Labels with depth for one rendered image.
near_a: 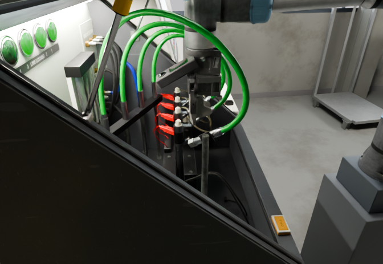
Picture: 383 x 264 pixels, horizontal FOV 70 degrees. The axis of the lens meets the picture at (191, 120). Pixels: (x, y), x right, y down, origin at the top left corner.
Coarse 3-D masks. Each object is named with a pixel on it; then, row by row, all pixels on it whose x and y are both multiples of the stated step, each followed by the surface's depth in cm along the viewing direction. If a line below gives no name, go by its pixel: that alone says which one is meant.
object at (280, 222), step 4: (276, 216) 68; (280, 216) 68; (272, 220) 67; (276, 220) 67; (280, 220) 67; (280, 224) 66; (284, 224) 66; (280, 228) 65; (284, 228) 65; (276, 232) 65
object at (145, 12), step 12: (132, 12) 57; (144, 12) 56; (156, 12) 55; (168, 12) 54; (120, 24) 59; (192, 24) 53; (204, 36) 54; (228, 60) 54; (240, 72) 54; (240, 120) 59
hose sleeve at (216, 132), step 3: (216, 129) 63; (219, 129) 62; (210, 132) 63; (213, 132) 63; (216, 132) 62; (219, 132) 62; (213, 135) 63; (216, 135) 63; (219, 135) 63; (195, 138) 66; (198, 138) 65; (195, 141) 66; (198, 141) 65; (201, 141) 65; (195, 144) 66
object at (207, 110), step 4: (200, 96) 71; (200, 100) 71; (200, 104) 72; (204, 104) 72; (196, 108) 72; (200, 108) 72; (204, 108) 72; (208, 108) 72; (196, 112) 72; (200, 112) 73; (204, 112) 73; (208, 112) 73; (192, 116) 72; (196, 116) 73; (200, 116) 73; (192, 120) 74
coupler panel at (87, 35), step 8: (80, 24) 80; (88, 24) 87; (80, 32) 80; (88, 32) 87; (88, 40) 87; (96, 40) 87; (88, 48) 86; (96, 56) 95; (96, 64) 95; (96, 72) 88; (104, 96) 97
